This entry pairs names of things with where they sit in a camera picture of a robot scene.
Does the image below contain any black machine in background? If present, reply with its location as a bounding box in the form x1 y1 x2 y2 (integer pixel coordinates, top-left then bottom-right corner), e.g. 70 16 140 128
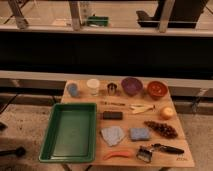
136 0 209 28

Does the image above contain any brown stick tool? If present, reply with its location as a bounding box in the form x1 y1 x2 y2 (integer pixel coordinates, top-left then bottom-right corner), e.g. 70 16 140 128
100 101 126 106

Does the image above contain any black handled tool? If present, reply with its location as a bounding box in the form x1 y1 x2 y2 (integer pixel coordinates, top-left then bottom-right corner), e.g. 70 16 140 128
151 143 185 154

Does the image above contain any metal binder clip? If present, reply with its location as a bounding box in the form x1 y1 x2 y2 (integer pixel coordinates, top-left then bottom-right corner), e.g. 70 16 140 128
136 146 152 163

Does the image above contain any blue sponge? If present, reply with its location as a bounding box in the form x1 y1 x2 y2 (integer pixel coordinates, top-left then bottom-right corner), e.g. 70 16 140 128
130 128 150 141

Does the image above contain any purple bowl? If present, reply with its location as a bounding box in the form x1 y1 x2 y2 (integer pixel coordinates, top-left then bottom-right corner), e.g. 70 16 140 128
121 77 143 96

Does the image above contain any black eraser block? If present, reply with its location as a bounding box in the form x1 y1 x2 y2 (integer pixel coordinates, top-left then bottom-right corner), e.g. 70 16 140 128
102 111 123 120

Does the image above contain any small metal cup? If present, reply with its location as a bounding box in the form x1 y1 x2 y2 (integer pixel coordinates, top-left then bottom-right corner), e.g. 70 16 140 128
107 83 117 95

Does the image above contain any green plastic tray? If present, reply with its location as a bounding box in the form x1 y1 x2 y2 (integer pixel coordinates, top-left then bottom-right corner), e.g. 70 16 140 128
39 103 97 163

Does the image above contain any orange-red bowl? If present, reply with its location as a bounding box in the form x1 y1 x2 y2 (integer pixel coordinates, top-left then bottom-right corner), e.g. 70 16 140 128
147 81 168 100

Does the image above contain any orange-red chili pepper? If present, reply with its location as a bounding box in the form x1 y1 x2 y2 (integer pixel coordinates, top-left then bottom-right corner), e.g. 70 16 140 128
103 150 133 160

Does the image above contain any white plastic cup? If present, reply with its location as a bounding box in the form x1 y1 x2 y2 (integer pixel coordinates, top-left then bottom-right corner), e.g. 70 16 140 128
86 79 100 96

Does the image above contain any dark grape bunch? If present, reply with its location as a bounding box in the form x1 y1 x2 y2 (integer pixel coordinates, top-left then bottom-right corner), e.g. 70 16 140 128
144 121 178 139

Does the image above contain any blue plastic cup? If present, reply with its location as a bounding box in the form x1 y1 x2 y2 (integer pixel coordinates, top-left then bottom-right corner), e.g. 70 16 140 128
67 83 79 97

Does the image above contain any green box in background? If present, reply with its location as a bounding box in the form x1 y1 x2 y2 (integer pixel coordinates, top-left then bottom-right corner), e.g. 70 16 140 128
87 15 109 27

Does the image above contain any cream plastic banana peel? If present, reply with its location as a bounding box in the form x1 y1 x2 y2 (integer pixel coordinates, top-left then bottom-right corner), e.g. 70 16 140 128
130 105 155 114

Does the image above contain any yellow-orange round fruit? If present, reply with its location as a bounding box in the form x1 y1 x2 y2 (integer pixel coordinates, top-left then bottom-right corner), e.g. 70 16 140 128
160 107 174 120

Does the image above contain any light blue folded cloth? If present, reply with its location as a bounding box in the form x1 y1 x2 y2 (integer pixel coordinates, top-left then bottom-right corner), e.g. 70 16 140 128
101 126 125 147

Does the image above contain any black object on floor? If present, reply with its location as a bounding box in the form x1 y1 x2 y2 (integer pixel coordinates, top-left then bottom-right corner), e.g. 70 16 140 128
0 147 26 157

